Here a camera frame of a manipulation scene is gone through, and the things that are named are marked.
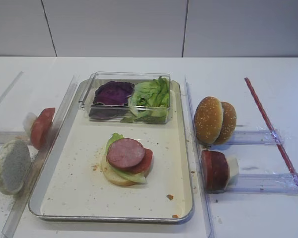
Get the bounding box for clear rail right lower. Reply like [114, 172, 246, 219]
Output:
[225, 174, 298, 195]

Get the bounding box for purple cabbage leaf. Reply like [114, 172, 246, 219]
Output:
[93, 81, 135, 106]

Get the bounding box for white pusher block lower rail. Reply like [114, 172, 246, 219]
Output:
[226, 156, 239, 186]

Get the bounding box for sesame bun top front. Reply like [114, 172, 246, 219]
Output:
[194, 96, 223, 144]

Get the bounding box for lettuce leaf on bun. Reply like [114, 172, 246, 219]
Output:
[103, 133, 140, 181]

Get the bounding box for stack of meat slices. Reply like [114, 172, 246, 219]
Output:
[201, 150, 229, 191]

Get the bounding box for green lettuce in box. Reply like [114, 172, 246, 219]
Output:
[128, 76, 169, 123]

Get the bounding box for clear strip far left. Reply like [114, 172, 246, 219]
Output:
[0, 71, 24, 104]

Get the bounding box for clear rail left upper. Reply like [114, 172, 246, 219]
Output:
[0, 131, 31, 145]

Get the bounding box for bun bottom standing left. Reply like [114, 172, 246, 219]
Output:
[0, 139, 31, 195]

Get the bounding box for red plastic strip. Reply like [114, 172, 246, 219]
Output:
[244, 77, 298, 187]

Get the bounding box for clear rail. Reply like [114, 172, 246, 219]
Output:
[0, 131, 31, 145]
[226, 130, 284, 145]
[225, 174, 298, 195]

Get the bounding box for metal serving tray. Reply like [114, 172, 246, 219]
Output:
[28, 81, 194, 223]

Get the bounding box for sesame bun top rear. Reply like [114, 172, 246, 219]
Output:
[214, 102, 236, 144]

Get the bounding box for pink meat slice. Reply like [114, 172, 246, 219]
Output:
[106, 138, 145, 170]

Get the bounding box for bottom bun on tray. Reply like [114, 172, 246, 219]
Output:
[101, 156, 151, 186]

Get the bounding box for clear divider left of tray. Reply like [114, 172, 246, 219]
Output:
[1, 76, 77, 238]

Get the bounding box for clear plastic vegetable box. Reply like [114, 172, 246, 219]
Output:
[79, 71, 171, 124]

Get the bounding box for white pusher block left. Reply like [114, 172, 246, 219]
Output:
[22, 112, 37, 138]

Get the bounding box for clear divider right of tray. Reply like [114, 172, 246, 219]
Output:
[184, 76, 215, 238]

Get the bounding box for tomato slices stack left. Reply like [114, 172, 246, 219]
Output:
[30, 108, 55, 150]

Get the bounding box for tomato slice on bun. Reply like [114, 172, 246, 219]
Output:
[128, 148, 153, 174]

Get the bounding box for clear rail right upper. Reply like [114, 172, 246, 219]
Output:
[226, 130, 284, 145]

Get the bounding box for clear divider of tray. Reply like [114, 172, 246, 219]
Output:
[1, 76, 77, 238]
[184, 76, 215, 238]

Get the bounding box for sesame bun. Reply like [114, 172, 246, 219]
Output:
[214, 102, 236, 144]
[194, 96, 223, 144]

